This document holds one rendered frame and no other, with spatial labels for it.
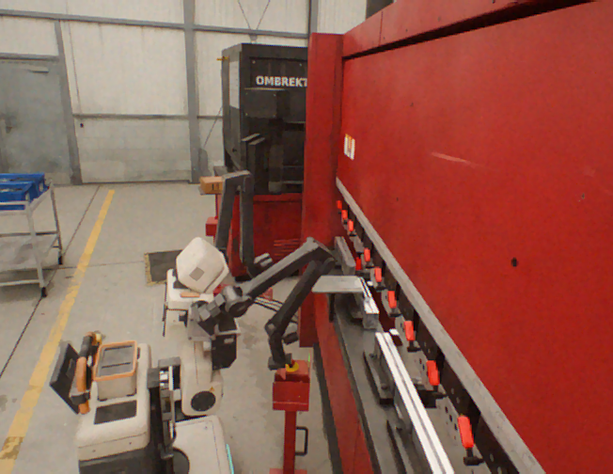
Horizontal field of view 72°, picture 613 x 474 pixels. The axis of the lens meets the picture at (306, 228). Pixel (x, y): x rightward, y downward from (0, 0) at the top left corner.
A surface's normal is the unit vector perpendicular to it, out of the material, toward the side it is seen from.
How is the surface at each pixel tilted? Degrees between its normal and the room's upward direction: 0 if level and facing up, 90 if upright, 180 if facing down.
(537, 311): 90
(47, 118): 90
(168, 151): 90
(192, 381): 90
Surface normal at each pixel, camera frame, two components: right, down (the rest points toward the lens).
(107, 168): 0.32, 0.33
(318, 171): 0.08, 0.33
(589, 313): -1.00, -0.01
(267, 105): -0.14, 0.32
